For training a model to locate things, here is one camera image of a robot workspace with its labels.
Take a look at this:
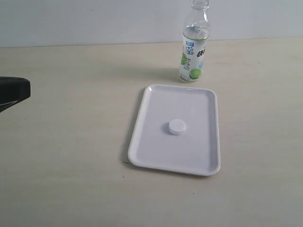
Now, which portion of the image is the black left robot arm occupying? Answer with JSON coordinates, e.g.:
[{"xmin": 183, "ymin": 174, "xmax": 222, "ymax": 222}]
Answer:
[{"xmin": 0, "ymin": 77, "xmax": 31, "ymax": 112}]

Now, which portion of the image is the white plastic tray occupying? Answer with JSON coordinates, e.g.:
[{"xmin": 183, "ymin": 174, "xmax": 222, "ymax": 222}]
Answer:
[{"xmin": 127, "ymin": 84, "xmax": 221, "ymax": 176}]

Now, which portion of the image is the white bottle cap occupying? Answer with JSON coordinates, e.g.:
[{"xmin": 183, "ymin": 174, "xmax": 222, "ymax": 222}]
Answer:
[{"xmin": 169, "ymin": 119, "xmax": 186, "ymax": 135}]

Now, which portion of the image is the clear Gatorade drink bottle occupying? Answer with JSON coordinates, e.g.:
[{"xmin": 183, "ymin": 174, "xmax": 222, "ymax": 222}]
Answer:
[{"xmin": 179, "ymin": 0, "xmax": 210, "ymax": 82}]

